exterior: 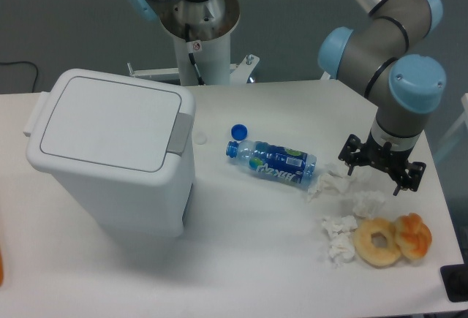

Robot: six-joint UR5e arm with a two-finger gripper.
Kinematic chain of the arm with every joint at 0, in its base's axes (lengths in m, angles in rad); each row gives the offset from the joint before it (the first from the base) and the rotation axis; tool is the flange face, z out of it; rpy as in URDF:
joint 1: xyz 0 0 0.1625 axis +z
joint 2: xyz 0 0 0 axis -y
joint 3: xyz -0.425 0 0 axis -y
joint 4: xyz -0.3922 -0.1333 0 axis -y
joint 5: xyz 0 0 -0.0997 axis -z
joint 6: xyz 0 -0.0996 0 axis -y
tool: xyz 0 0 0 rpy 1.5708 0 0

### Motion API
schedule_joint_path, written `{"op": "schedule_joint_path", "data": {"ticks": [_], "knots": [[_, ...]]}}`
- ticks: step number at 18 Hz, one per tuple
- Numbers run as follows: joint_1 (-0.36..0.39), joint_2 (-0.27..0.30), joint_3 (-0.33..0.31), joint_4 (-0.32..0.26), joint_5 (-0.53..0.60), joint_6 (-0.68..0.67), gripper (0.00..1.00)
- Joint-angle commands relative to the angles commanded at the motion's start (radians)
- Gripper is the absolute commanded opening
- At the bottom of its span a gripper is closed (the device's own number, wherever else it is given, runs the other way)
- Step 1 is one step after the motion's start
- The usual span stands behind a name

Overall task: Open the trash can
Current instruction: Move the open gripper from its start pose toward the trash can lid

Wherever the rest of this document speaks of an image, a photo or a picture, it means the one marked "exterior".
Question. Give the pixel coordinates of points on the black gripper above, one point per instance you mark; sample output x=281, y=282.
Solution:
x=386, y=153

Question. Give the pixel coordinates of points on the white push-lid trash can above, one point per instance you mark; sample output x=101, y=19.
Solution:
x=121, y=146

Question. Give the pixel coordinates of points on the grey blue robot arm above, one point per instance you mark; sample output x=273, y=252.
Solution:
x=375, y=63

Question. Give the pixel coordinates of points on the crumpled tissue middle right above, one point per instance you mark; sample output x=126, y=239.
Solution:
x=367, y=204

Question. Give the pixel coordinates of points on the crumpled tissue near bottle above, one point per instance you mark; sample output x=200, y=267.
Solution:
x=334, y=179

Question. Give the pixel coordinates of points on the twisted orange bread roll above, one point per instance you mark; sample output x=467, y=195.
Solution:
x=412, y=236

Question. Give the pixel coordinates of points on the blue plastic water bottle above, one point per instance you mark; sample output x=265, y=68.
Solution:
x=273, y=162

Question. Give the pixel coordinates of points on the crumpled tissue lower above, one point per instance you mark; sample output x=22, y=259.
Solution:
x=341, y=249

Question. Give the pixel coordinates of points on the black device at edge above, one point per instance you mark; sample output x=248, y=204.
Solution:
x=454, y=278

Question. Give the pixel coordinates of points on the blue bottle cap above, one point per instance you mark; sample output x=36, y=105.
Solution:
x=239, y=132

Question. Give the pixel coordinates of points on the ring donut bread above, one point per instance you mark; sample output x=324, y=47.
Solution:
x=374, y=241

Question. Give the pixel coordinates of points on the white frame right edge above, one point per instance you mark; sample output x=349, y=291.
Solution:
x=454, y=135

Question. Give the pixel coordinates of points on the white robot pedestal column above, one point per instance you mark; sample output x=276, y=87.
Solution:
x=201, y=38

